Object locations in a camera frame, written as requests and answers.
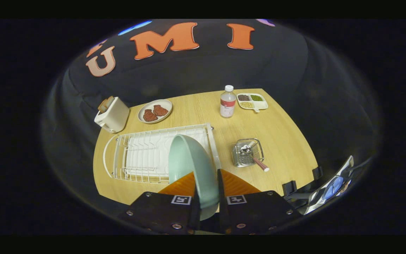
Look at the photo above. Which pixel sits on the red meat piece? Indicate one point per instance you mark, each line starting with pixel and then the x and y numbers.
pixel 149 115
pixel 160 110

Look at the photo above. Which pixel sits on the brown toast slice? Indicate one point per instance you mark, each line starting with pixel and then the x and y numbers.
pixel 105 104

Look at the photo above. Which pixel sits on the white and blue device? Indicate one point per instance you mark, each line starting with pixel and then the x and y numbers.
pixel 330 188

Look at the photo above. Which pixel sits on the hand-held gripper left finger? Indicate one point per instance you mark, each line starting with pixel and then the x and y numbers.
pixel 160 211

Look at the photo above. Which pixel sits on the black table clamp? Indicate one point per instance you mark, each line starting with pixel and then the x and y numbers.
pixel 289 187
pixel 318 173

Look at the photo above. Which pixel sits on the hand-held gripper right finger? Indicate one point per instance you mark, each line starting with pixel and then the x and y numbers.
pixel 256 211

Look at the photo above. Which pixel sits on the white divided tray with beans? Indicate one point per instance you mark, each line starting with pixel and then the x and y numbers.
pixel 262 104

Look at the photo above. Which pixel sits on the metal mesh basket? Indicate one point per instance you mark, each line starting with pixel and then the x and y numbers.
pixel 240 160

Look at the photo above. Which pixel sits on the white toaster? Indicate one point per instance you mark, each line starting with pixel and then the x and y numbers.
pixel 115 116

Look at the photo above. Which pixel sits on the beige plate with meat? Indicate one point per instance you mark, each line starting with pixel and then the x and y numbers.
pixel 166 106

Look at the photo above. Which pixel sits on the light green plate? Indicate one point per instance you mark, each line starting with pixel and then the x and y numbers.
pixel 189 158

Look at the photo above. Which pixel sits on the clear bottle red label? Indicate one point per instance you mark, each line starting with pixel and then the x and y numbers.
pixel 227 104

